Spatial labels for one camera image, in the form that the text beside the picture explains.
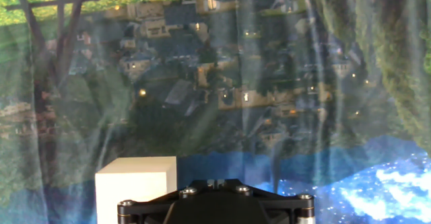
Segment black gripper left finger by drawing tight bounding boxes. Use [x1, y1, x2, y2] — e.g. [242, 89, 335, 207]
[117, 179, 217, 224]

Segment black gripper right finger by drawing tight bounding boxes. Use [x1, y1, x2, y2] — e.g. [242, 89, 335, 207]
[215, 178, 317, 224]

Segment small light wooden cube block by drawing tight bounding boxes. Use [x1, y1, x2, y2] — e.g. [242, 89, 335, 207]
[94, 155, 178, 224]

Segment galaxy and village printed cloth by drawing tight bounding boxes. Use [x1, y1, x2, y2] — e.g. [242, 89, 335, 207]
[0, 0, 431, 224]

